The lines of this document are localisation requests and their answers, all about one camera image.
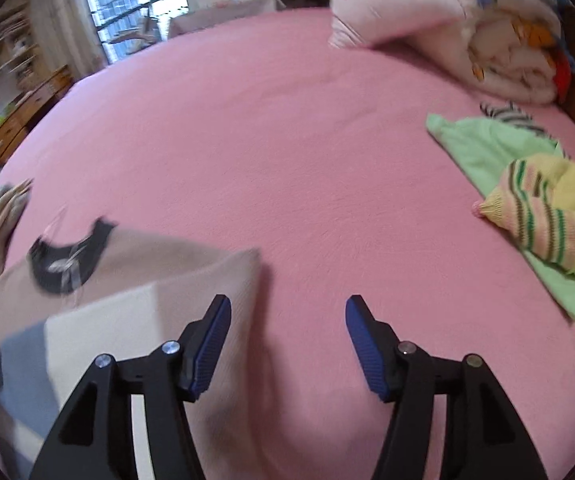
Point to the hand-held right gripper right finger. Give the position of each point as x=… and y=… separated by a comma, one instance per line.
x=363, y=347

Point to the pink printed pillow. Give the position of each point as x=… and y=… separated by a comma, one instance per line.
x=387, y=5

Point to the light green garment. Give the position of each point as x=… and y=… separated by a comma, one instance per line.
x=477, y=145

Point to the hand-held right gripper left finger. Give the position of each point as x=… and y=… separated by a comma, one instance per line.
x=211, y=347

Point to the black white striped garment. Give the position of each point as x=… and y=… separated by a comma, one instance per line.
x=512, y=112

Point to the wooden dresser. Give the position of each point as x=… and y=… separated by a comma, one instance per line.
x=22, y=115

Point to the rolled printed blanket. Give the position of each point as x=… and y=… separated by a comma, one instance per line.
x=512, y=45

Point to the small cloth-covered table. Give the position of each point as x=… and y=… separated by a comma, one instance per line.
x=217, y=17

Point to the pink bed sheet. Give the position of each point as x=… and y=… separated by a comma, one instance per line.
x=277, y=160

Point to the blue white beige knit sweater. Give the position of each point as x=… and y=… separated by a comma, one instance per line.
x=127, y=275

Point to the metal stand by window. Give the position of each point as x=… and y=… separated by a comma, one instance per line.
x=151, y=10

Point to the wall shelf with clutter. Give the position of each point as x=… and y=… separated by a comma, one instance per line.
x=7, y=45

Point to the barred window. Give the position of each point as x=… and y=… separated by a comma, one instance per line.
x=127, y=0

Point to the yellow striped knit garment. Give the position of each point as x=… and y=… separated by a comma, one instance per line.
x=552, y=210

